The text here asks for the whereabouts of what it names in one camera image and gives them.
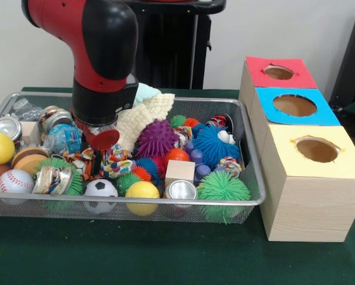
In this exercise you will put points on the blue globe ball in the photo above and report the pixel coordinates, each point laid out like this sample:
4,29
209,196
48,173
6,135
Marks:
63,139

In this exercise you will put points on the mint green cloth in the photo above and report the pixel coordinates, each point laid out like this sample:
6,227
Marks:
146,94

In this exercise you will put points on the black chair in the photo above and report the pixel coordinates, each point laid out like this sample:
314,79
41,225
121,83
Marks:
352,65

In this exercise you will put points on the small silver can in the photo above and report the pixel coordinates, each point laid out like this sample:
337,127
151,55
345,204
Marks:
181,190

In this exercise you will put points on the purple spiky toy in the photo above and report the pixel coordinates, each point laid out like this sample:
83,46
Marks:
157,138

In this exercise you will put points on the white baseball toy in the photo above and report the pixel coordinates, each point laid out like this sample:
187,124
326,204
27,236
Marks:
14,181

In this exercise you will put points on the pale wooden cube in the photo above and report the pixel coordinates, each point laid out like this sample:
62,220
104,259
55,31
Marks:
179,171

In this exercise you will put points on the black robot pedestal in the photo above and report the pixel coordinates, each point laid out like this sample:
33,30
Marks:
171,47

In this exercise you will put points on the orange striped tiger toy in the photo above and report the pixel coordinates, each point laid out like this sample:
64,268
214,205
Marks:
85,163

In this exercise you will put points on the pale yellow cloth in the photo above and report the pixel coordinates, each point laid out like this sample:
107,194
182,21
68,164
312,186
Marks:
142,122

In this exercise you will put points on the wooden box three holes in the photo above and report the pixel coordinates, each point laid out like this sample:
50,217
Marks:
311,196

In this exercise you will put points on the black white soccer ball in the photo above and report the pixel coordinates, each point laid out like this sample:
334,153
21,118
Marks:
100,193

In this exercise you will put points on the plain green spiky ball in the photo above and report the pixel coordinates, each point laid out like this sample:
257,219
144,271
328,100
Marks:
223,189

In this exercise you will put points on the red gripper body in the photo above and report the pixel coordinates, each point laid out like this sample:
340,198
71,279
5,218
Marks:
105,139

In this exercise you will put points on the dark blue spiky ball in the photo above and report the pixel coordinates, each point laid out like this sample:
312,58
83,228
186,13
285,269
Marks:
216,145

